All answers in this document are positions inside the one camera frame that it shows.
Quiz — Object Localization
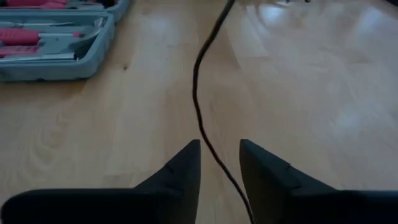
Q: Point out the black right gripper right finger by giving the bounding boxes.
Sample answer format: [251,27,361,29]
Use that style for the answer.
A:
[239,139,398,224]

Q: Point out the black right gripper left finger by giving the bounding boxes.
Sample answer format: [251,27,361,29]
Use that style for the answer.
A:
[0,139,201,224]

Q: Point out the long black cord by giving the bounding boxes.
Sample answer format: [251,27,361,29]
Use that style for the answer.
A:
[192,0,256,224]

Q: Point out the grey plastic tray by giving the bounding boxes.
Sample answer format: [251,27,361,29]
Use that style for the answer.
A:
[0,0,130,83]

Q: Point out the pink utility knife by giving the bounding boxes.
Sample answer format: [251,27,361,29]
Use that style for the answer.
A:
[0,45,40,59]

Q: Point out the pink-handled screwdriver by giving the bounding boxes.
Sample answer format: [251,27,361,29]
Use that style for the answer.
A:
[0,27,85,47]

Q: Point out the pink-handled pliers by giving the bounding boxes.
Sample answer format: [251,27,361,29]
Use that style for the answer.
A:
[5,0,68,9]

